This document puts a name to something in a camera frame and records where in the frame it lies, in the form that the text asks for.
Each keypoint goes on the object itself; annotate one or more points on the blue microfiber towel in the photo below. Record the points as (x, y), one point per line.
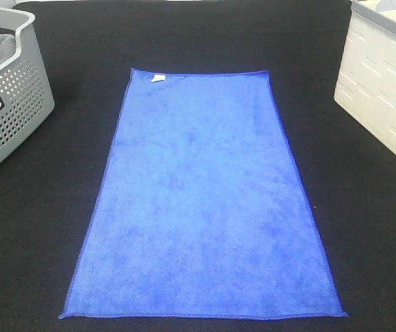
(201, 210)

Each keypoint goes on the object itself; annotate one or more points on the grey perforated laundry basket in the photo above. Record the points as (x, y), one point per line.
(26, 97)

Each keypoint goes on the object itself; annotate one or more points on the white plastic storage crate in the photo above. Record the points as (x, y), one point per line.
(366, 83)

